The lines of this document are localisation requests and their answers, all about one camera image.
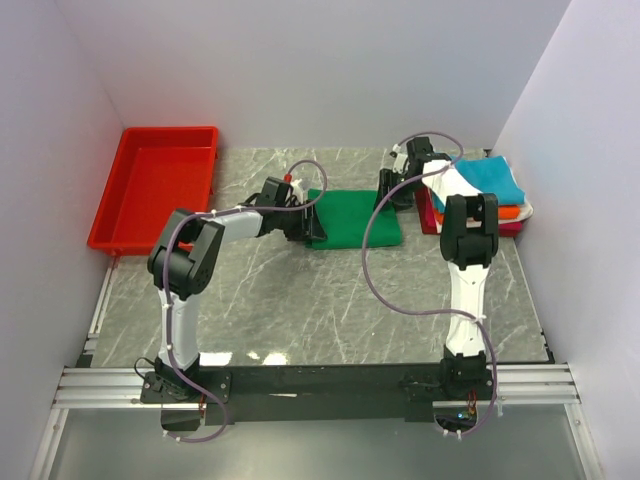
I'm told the magenta folded shirt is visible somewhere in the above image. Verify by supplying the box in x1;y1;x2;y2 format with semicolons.
423;199;525;239

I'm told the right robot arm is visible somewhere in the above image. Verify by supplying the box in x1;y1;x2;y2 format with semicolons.
362;132;499;399

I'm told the aluminium rail frame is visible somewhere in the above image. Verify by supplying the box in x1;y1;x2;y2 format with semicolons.
27;264;601;480

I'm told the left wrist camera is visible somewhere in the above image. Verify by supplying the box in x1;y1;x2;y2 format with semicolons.
284;173;308;206

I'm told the orange folded shirt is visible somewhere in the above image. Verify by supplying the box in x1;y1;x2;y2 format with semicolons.
433;205;521;224

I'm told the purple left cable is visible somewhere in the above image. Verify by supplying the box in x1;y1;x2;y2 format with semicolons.
159;159;329;444

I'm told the red plastic bin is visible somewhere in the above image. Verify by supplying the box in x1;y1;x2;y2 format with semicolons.
87;126;218;257

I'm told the teal folded shirt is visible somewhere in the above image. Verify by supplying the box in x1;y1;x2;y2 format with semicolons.
453;156;525;206

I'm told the green t shirt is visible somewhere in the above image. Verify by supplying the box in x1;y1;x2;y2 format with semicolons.
307;190;403;250

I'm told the white folded shirt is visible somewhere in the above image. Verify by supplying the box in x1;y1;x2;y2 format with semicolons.
515;200;534;222

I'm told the dark red folded shirt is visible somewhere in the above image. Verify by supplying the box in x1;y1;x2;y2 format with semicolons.
414;187;439;235

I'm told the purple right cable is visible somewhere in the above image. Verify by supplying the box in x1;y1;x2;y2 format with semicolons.
360;132;500;437

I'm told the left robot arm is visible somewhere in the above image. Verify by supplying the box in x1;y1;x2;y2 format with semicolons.
141;174;328;402

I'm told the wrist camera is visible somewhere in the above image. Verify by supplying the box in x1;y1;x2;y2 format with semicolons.
389;144;408;175
284;173;308;206

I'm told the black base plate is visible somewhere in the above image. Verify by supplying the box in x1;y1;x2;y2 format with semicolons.
140;360;494;431

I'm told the purple cable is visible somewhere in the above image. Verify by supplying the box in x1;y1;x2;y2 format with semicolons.
159;159;329;444
360;132;500;437

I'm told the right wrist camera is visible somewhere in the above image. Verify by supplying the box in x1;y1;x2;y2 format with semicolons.
389;144;408;175

